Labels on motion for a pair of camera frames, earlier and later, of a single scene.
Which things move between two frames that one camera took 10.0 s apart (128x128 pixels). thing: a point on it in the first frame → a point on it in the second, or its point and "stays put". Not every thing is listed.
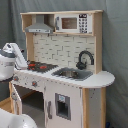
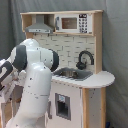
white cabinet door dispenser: (63, 105) stays put
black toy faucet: (81, 64) stays put
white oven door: (15, 97) → (6, 91)
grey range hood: (40, 26) stays put
